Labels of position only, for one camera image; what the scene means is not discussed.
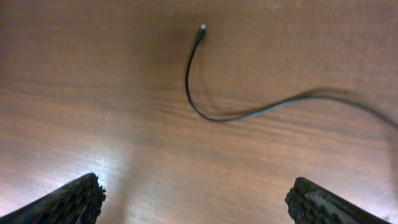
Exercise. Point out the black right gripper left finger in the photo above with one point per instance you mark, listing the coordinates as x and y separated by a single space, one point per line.
77 202

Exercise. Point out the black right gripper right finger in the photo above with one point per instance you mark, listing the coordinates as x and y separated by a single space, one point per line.
310 203

